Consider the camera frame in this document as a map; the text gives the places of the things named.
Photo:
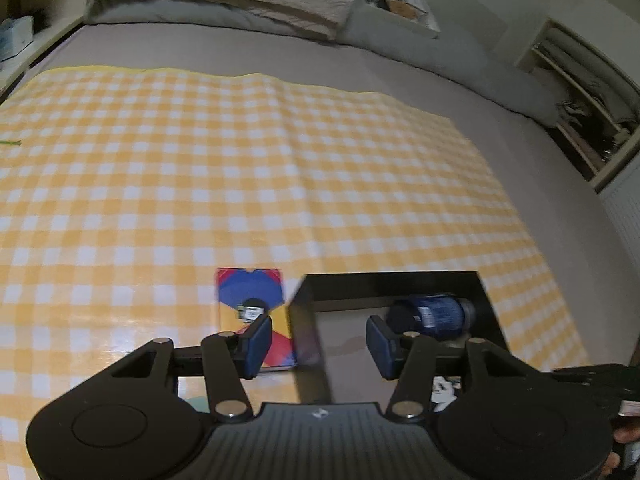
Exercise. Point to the folded grey bedding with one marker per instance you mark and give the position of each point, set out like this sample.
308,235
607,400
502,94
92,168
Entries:
595,75

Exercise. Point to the grey duvet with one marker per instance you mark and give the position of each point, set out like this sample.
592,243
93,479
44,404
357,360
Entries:
425,55

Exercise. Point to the green plant stem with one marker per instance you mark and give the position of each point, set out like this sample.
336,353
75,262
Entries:
10,142

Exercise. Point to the colourful card box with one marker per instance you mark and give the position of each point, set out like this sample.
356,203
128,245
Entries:
250,290

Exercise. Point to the pale green tissue box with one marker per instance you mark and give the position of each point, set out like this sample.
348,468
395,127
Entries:
15,37

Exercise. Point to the dark blue bottle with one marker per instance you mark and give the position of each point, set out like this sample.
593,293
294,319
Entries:
435,312

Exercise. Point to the person's right hand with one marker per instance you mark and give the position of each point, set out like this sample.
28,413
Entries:
627,436

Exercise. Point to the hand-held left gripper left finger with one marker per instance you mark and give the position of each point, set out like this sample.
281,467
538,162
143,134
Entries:
257,347

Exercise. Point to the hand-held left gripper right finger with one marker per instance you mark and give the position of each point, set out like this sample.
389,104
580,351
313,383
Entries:
380,350

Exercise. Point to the wooden shelf unit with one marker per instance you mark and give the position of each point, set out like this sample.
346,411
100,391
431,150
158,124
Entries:
55,10

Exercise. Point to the white shelf unit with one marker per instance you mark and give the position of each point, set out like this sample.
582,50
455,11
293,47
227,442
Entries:
540,55

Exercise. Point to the black cardboard box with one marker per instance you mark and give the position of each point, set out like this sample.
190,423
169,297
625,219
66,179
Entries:
305,320

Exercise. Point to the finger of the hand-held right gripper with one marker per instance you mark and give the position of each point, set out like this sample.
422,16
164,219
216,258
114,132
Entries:
600,382

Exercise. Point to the yellow checked mat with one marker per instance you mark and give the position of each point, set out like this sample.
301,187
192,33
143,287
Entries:
250,160

